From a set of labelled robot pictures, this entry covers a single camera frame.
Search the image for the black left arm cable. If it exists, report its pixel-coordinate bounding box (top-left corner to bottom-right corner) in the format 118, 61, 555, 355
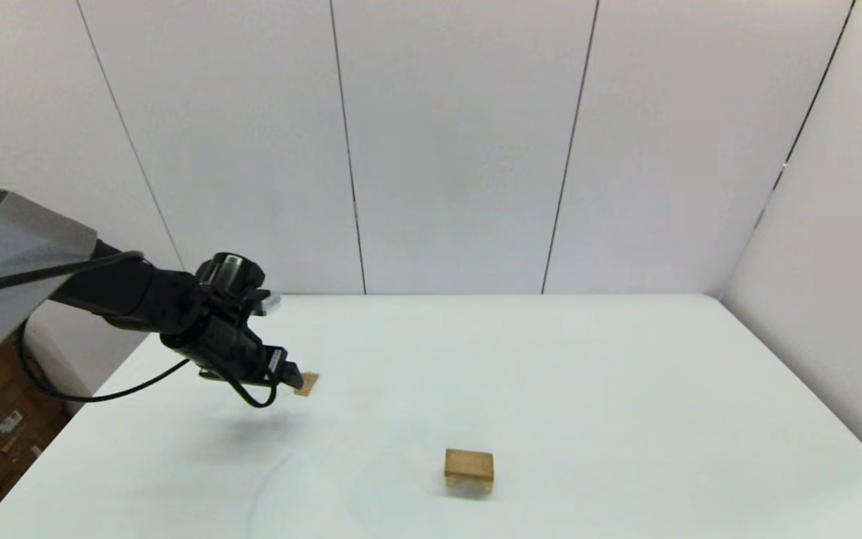
0, 251, 282, 409

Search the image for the arched light wooden block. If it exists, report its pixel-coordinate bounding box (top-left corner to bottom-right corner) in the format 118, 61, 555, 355
446, 476, 493, 496

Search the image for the rectangular dark wooden block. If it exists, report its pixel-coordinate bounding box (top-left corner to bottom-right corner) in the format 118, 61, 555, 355
444, 448, 495, 481

